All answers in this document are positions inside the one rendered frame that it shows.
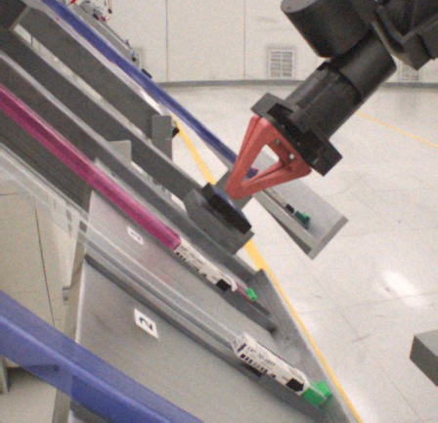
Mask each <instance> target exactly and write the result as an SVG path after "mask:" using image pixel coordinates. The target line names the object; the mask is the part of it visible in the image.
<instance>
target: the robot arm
mask: <svg viewBox="0 0 438 423"><path fill-rule="evenodd" d="M280 8H281V11H282V12H283V13H284V15H285V16H286V17H287V19H288V20H289V21H290V23H291V24H292V25H293V26H294V27H295V29H296V30H297V32H298V33H299V35H301V36H302V38H303V39H304V41H305V42H306V43H307V45H308V46H309V47H310V48H311V50H312V51H313V52H314V54H315V55H316V56H317V57H319V58H327V59H326V60H325V61H324V62H323V63H320V65H319V66H318V67H317V68H316V69H314V70H313V71H312V73H311V74H310V76H309V77H308V78H306V79H305V80H304V81H303V82H302V83H301V84H300V85H299V86H298V87H296V89H295V90H294V91H293V92H292V93H291V94H290V95H289V96H287V97H286V98H285V99H284V100H283V99H281V98H279V97H277V96H275V95H273V94H271V93H268V92H267V93H266V94H265V95H264V96H262V97H261V98H260V99H259V100H258V101H257V102H256V103H255V104H253V105H252V106H251V107H250V108H249V109H250V110H251V111H253V112H254V113H255V114H254V115H253V116H252V117H251V119H250V122H249V125H248V127H247V130H246V133H245V136H244V139H243V142H242V145H241V150H240V153H239V156H238V158H237V161H236V163H235V166H234V168H233V171H231V173H230V176H229V178H228V181H227V183H226V186H225V188H224V190H225V192H226V194H228V195H229V196H231V197H232V198H233V199H234V200H238V199H241V198H243V197H246V196H248V195H251V194H253V193H256V192H258V191H261V190H265V189H268V188H271V187H274V186H278V185H281V184H284V183H287V182H290V181H294V180H297V179H300V178H303V177H307V176H309V175H310V173H311V172H312V170H311V168H312V169H313V170H314V171H316V172H317V173H318V174H320V175H321V176H323V177H324V176H325V175H326V174H327V173H328V172H329V171H330V170H331V169H332V168H333V167H334V165H335V164H337V163H338V162H339V161H340V160H341V159H343V156H342V155H341V154H340V153H339V152H338V151H337V149H336V147H335V146H334V145H333V144H332V143H331V141H330V140H329V139H330V138H331V137H332V136H333V135H334V134H335V132H336V131H337V130H338V129H339V128H340V127H341V126H342V125H343V124H344V123H346V121H347V120H348V119H349V118H350V117H351V116H352V115H353V114H354V113H355V112H357V111H358V110H359V109H360V108H361V107H362V105H363V104H364V103H366V102H367V101H368V100H369V98H370V97H371V96H372V95H373V94H375V92H376V91H377V90H378V89H379V88H380V87H381V86H382V85H383V84H384V83H385V82H386V81H387V79H389V78H390V77H392V76H393V74H394V73H395V72H397V68H398V67H397V65H396V63H395V61H394V59H393V57H392V56H394V57H396V58H397V59H399V60H400V61H402V62H403V63H405V64H406V65H408V66H409V67H411V68H413V69H414V70H415V71H418V70H419V69H421V67H422V66H424V65H426V63H427V62H429V61H431V60H433V61H435V60H436V59H437V58H438V0H282V2H281V5H280ZM391 54H392V55H391ZM282 125H283V126H284V127H283V126H282ZM298 144H299V145H298ZM266 145H267V146H268V147H269V148H270V149H271V150H272V152H273V153H274V154H275V155H276V156H277V157H278V161H277V162H275V163H274V164H272V165H271V166H269V167H268V168H266V169H265V170H263V171H262V172H260V173H259V174H257V175H255V176H253V177H252V178H250V179H248V180H246V181H244V182H243V183H242V181H243V179H244V177H245V175H246V173H247V172H248V170H249V168H250V167H251V165H252V163H253V162H254V160H255V159H256V157H257V156H258V154H259V153H260V151H261V150H262V148H263V147H264V146H266Z"/></svg>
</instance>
